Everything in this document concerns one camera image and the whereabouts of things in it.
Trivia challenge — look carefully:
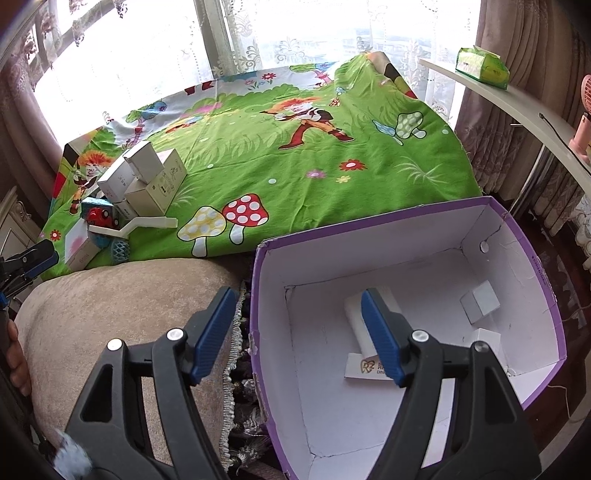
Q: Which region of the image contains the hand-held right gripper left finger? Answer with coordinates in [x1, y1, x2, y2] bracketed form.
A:
[65, 286, 241, 480]

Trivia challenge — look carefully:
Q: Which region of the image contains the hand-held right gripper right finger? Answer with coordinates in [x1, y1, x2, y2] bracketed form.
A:
[361, 288, 542, 480]

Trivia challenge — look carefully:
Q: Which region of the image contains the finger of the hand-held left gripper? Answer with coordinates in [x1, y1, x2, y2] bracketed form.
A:
[0, 272, 33, 311]
[14, 239, 60, 280]

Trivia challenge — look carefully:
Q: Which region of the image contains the long white box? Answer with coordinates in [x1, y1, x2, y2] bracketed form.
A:
[344, 286, 402, 354]

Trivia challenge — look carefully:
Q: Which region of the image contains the purple cardboard box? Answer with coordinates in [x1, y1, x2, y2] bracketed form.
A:
[249, 196, 568, 478]

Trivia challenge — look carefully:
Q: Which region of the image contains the person's left hand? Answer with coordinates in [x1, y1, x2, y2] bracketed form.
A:
[6, 318, 33, 398]

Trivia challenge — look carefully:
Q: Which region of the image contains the white cabinet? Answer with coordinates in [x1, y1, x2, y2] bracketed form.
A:
[0, 187, 51, 259]

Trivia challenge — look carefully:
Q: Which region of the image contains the white pink box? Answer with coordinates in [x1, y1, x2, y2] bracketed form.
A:
[65, 219, 105, 271]

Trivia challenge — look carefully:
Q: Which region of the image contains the dark fringed cloth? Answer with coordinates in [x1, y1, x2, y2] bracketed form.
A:
[217, 258, 278, 476]

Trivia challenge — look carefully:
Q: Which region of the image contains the red toy car box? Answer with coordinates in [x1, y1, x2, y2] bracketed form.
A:
[81, 196, 123, 229]

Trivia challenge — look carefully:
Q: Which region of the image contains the beige cushion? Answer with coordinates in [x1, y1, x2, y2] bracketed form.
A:
[16, 258, 245, 480]

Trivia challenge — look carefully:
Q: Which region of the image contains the white carton box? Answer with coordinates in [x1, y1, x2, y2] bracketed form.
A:
[113, 199, 139, 227]
[97, 159, 139, 204]
[157, 148, 188, 204]
[124, 178, 174, 217]
[124, 141, 162, 183]

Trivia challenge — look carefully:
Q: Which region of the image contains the small white cube box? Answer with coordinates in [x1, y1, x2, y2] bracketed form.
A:
[459, 281, 501, 326]

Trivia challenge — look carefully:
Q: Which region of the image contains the brown curtain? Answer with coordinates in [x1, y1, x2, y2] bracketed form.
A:
[455, 0, 591, 232]
[0, 60, 70, 222]

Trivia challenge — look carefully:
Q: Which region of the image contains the green cartoon printed blanket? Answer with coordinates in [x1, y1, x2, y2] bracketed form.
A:
[39, 51, 483, 282]

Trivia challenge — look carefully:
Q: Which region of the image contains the chrome shelf leg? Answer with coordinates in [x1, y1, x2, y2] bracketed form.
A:
[512, 143, 555, 217]

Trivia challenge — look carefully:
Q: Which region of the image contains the white curved shelf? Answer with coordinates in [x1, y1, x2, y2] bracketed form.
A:
[419, 58, 591, 185]

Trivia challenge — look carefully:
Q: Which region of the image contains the pink handheld fan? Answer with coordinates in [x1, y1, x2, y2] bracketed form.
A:
[569, 74, 591, 164]

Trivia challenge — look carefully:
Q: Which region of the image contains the green tissue packet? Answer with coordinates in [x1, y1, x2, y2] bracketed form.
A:
[455, 46, 510, 90]

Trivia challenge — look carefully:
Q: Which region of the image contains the white lace curtain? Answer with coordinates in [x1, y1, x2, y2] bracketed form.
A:
[14, 0, 481, 116]

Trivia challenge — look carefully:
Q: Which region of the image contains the white plastic handle tool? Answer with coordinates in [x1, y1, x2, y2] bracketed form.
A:
[88, 216, 178, 241]

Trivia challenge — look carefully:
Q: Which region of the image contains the black cable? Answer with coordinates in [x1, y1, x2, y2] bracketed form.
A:
[538, 113, 573, 144]

